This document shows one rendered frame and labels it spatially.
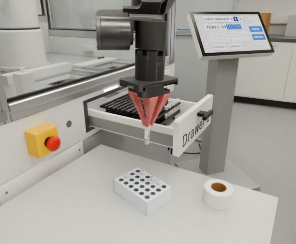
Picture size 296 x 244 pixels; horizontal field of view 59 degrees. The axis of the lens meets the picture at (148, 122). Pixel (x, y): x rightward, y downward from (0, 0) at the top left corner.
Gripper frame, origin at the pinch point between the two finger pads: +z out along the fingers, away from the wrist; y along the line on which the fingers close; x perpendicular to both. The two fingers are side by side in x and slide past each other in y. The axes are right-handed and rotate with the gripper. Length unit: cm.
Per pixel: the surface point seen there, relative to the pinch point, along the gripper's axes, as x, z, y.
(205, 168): -58, 86, -117
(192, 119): -7.0, 7.6, -24.6
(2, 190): -27.1, 21.4, 23.6
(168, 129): -8.5, 8.8, -15.9
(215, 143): -55, 64, -120
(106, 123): -29.4, 12.1, -9.3
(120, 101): -35.3, 8.1, -19.1
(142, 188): -2.6, 18.5, -1.5
